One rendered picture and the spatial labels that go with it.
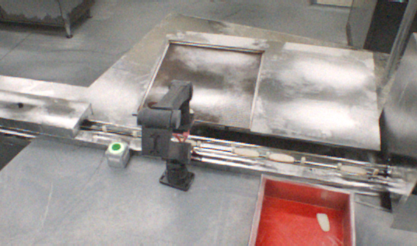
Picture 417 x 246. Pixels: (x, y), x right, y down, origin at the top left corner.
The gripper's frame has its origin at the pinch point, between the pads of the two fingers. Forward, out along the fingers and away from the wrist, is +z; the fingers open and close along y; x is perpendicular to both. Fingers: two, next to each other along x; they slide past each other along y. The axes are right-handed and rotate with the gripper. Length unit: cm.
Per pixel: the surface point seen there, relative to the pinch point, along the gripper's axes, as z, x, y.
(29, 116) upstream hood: -4, -67, 6
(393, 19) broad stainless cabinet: 13, 109, -166
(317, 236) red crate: 6, 55, 31
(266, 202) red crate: 6.0, 36.6, 20.3
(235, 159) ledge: 2.1, 22.3, 5.7
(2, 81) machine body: 6, -108, -26
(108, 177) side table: 6.3, -24.8, 22.2
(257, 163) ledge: 2.1, 31.1, 5.4
